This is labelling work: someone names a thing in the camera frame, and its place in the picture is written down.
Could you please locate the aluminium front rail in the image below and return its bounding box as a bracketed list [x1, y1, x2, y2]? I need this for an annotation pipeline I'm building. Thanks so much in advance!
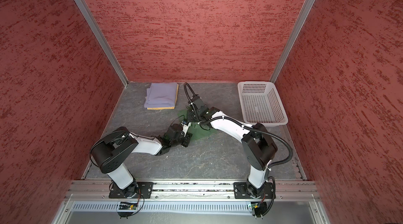
[63, 179, 322, 202]

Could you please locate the corner aluminium post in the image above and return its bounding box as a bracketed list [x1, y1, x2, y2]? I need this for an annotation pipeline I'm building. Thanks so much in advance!
[74, 0, 130, 88]
[270, 0, 316, 83]

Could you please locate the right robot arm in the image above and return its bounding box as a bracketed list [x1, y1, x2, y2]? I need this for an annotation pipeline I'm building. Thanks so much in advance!
[188, 95, 278, 198]

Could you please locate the right small circuit board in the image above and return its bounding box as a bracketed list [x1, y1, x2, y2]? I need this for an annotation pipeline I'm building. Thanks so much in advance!
[248, 202, 268, 212]

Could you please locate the left corner aluminium post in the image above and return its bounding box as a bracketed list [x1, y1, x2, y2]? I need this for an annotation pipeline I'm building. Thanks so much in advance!
[74, 0, 130, 88]

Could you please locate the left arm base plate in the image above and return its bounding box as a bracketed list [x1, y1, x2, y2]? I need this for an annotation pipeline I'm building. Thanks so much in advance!
[109, 181, 154, 199]

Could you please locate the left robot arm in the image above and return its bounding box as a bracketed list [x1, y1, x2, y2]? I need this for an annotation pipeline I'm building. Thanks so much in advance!
[89, 121, 192, 198]

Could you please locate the white plastic basket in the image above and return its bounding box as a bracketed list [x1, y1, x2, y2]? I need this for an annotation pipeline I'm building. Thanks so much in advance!
[237, 81, 288, 127]

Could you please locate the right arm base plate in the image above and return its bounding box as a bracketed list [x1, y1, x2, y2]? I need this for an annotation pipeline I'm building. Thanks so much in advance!
[233, 182, 276, 199]

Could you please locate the yellow skirt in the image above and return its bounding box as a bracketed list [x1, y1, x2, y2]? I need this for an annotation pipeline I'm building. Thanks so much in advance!
[146, 83, 180, 111]

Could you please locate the small circuit board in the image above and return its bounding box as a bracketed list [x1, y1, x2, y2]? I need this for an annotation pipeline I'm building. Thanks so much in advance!
[248, 202, 268, 212]
[118, 202, 139, 211]

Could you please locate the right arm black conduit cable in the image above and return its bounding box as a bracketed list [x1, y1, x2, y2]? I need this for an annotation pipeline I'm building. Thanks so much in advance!
[183, 81, 294, 217]

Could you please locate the left small circuit board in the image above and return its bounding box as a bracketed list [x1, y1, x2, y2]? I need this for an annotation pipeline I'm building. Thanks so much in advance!
[118, 202, 139, 211]

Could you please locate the lavender skirt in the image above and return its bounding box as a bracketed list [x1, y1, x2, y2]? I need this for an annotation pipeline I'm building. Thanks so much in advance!
[144, 82, 179, 109]

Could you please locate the green skirt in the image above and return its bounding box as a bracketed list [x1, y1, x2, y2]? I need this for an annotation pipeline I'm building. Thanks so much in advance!
[177, 109, 218, 141]

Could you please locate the right corner aluminium post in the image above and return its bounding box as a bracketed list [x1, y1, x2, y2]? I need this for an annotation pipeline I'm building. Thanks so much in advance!
[270, 0, 316, 83]

